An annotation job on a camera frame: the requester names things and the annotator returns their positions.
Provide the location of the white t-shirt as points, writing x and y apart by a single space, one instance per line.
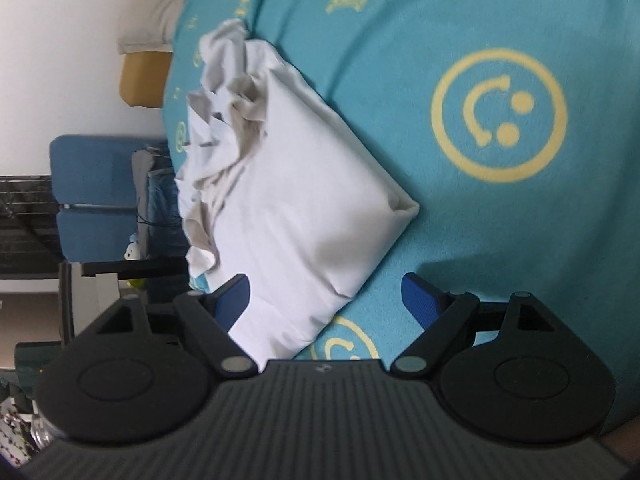
300 200

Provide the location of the small plush toy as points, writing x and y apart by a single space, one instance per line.
132 249

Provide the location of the teal bed sheet yellow print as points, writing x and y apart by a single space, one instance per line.
500 240

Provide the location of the grey and blue clothes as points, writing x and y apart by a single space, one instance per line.
140 185

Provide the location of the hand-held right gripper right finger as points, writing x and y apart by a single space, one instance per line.
419 305

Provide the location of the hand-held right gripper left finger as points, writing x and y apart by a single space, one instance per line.
233 300

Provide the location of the blue chair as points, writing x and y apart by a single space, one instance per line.
90 160

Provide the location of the dark cabinet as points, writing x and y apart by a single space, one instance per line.
25 225

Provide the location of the white desk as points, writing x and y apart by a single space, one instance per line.
90 300

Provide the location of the blue cloth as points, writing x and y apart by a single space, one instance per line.
162 200

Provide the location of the grey pillow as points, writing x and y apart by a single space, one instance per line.
150 10

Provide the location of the black board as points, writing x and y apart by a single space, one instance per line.
135 266

